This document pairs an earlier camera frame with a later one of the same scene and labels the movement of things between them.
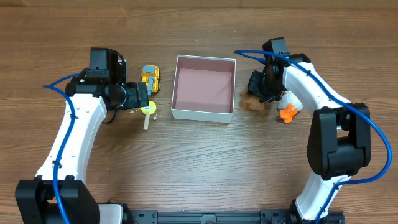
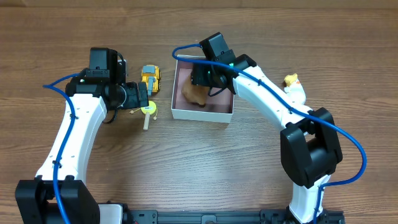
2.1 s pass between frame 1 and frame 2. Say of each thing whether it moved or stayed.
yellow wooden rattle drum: stayed
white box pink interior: stayed
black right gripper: moved
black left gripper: stayed
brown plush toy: moved
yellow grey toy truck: stayed
